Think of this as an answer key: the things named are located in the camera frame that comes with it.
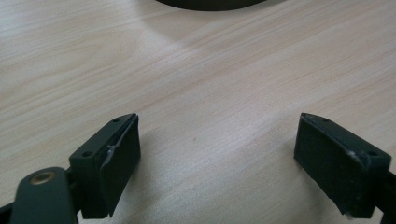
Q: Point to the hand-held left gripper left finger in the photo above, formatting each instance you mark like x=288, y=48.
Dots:
x=102, y=168

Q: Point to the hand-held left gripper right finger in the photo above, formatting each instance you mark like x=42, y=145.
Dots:
x=336, y=168

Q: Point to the dark round bowl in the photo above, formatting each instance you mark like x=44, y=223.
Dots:
x=211, y=4

